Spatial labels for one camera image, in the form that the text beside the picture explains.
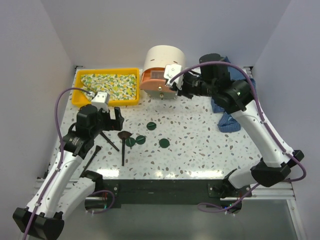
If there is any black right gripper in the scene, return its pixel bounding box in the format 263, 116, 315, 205
169, 71, 216, 100

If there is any yellow plastic tray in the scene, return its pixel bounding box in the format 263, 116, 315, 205
71, 67, 140, 108

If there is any pink blush palette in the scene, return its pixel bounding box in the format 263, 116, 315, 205
150, 70, 165, 80

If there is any round cream drawer organizer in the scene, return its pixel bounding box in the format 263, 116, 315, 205
139, 45, 186, 100

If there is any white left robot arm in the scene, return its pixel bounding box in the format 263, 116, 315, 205
12, 104, 125, 240

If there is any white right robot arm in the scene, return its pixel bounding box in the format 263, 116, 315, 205
166, 53, 307, 198

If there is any black fan makeup brush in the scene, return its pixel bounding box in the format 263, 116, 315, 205
117, 130, 132, 166

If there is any black thin makeup brush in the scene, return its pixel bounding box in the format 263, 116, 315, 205
100, 132, 120, 152

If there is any short black makeup brush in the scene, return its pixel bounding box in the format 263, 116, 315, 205
81, 145, 102, 175

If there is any green powder puff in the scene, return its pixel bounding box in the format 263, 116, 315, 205
125, 137, 136, 148
146, 121, 157, 131
135, 135, 146, 145
159, 138, 170, 149

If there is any lemon print cloth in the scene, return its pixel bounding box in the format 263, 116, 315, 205
80, 73, 138, 101

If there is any blue checkered cloth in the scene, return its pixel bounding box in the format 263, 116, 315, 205
199, 53, 246, 133

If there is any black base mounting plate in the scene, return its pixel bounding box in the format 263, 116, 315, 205
102, 179, 247, 208

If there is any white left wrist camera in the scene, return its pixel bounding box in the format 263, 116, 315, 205
91, 91, 110, 113

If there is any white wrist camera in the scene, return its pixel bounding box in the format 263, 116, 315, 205
163, 64, 183, 90
91, 91, 110, 113

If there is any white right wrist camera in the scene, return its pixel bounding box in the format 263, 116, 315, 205
163, 64, 183, 90

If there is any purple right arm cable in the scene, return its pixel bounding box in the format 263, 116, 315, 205
167, 61, 307, 213

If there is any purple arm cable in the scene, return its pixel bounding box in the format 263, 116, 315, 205
22, 87, 116, 240
167, 61, 307, 213

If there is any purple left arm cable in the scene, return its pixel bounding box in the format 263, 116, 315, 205
22, 87, 116, 240

